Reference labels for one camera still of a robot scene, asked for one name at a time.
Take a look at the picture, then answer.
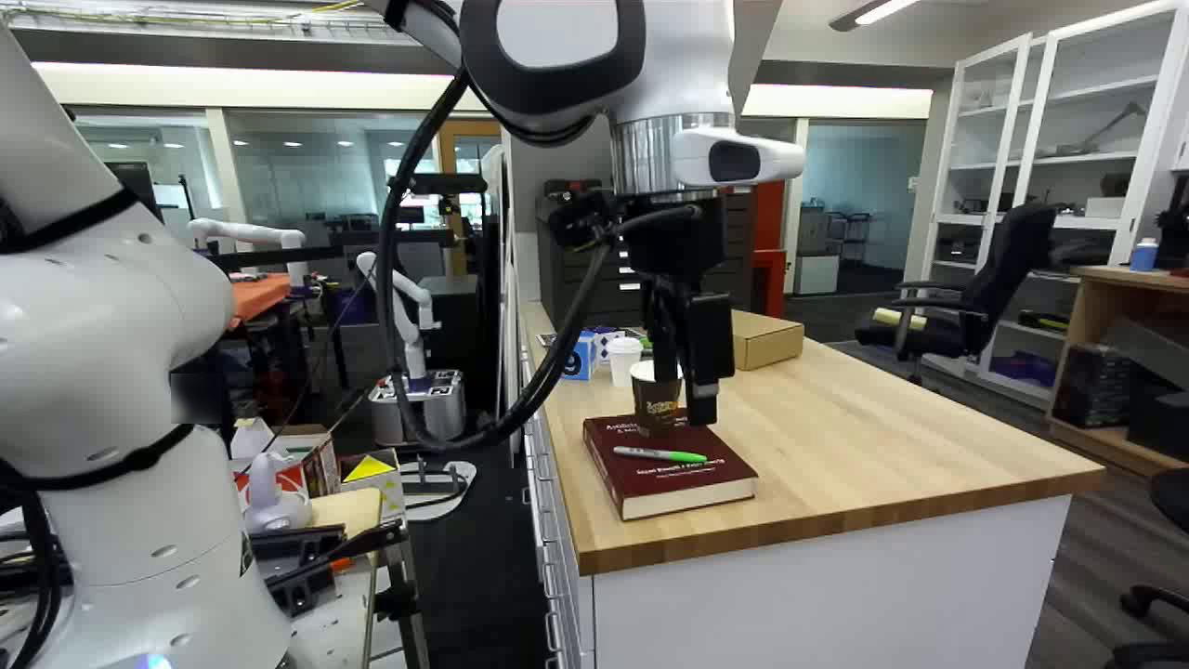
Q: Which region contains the black bar on stand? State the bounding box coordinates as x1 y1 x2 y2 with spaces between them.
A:
400 172 490 201

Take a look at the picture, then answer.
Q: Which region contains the blue bottle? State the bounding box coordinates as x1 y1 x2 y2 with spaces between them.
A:
1125 235 1165 274

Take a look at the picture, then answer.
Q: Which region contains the ceiling light strip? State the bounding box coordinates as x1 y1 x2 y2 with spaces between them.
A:
823 0 925 36

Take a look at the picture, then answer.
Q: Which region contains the red cabinet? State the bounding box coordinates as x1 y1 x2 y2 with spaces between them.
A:
748 178 790 320

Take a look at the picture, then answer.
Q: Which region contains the black mesh office chair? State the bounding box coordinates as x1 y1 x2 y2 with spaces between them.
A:
866 201 1061 379

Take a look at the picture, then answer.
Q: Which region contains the yellow block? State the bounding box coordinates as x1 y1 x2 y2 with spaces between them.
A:
339 450 403 493

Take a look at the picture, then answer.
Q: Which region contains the black bar clamp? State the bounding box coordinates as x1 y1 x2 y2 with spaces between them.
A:
246 517 416 617

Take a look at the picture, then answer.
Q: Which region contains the wooden shelf with black cases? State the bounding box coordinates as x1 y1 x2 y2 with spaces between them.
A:
1045 261 1189 482

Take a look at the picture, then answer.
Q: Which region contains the green pen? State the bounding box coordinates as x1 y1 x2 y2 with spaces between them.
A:
609 437 714 467

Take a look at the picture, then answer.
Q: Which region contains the white open shelving unit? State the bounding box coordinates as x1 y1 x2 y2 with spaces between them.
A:
925 0 1189 282

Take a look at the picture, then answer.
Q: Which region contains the flat cardboard box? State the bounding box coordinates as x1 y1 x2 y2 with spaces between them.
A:
728 308 811 374

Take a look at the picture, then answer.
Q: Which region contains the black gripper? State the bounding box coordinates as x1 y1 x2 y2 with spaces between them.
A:
611 186 739 426

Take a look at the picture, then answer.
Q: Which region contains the white drawer cabinet under table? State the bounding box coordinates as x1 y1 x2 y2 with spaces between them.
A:
525 412 1076 669

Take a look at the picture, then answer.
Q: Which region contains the maroon hardcover book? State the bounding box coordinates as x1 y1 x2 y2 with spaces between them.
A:
580 412 762 525

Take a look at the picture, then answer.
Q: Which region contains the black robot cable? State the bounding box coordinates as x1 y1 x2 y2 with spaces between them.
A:
372 72 624 457

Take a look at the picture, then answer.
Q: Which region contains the blue number cube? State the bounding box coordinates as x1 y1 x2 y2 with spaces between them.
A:
561 331 604 384

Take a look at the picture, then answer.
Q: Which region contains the orange cloth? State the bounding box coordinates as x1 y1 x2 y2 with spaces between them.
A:
225 271 298 333

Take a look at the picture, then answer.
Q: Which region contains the white spray bottle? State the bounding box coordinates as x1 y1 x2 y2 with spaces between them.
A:
225 415 314 540

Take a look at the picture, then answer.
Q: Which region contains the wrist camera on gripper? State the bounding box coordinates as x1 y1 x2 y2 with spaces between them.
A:
671 125 811 189

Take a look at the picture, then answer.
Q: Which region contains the black swivel chair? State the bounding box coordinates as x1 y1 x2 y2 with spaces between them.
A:
1103 464 1189 669

